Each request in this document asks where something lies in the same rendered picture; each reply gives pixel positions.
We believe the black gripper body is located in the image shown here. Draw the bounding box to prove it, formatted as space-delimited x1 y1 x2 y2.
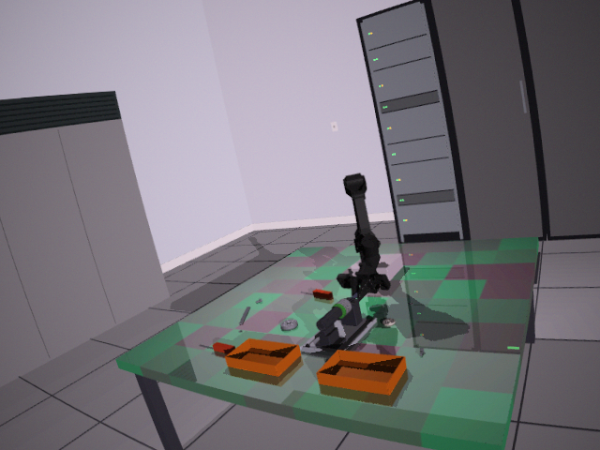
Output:
337 261 390 291

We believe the dark green ring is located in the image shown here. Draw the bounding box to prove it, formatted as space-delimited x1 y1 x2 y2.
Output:
332 304 346 319

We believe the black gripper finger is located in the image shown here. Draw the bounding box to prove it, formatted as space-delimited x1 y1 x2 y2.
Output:
357 279 376 302
348 280 360 295

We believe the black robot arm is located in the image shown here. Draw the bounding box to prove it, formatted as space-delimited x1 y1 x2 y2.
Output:
343 172 381 267

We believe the orange open-top tray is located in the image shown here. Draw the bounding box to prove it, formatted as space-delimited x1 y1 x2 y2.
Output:
316 350 406 396
225 338 301 377

